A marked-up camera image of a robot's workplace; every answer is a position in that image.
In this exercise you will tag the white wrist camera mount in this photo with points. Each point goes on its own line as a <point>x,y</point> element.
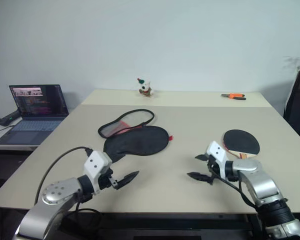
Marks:
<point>96,162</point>
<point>218,156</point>

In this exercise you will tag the white plush dog toy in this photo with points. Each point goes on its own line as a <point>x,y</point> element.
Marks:
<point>145,88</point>

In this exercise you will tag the black table tennis paddle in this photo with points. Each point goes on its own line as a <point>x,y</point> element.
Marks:
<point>240,141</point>

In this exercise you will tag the black office chair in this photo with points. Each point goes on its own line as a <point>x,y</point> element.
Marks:
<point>298,105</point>

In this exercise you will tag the open grey laptop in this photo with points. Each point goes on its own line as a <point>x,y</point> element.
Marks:
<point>32,125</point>

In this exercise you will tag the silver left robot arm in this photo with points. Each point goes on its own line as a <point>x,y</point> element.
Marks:
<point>52,197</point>

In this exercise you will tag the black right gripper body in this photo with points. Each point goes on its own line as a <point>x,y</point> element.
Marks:
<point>211,170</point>

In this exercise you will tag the black device with green light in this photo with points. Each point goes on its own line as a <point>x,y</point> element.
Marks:
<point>8,118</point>

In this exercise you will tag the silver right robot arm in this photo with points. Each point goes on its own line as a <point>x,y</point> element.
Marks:
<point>262,185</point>

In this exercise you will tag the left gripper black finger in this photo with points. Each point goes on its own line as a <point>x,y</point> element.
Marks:
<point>127,178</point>

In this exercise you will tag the black table frame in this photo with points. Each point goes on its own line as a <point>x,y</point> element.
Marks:
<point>165,222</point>

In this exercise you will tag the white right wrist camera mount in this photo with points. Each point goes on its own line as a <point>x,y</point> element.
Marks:
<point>218,156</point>

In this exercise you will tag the black red paddle case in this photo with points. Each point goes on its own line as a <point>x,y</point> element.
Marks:
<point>137,141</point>

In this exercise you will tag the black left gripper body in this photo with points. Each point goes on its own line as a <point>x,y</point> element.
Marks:
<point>106,182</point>

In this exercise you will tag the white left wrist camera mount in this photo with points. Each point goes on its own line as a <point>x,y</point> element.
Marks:
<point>96,162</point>

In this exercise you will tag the red green zipper pull charm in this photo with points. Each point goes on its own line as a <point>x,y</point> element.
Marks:
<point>170,138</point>

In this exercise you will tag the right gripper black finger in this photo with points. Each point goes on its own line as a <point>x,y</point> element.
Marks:
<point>198,176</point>
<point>202,157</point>

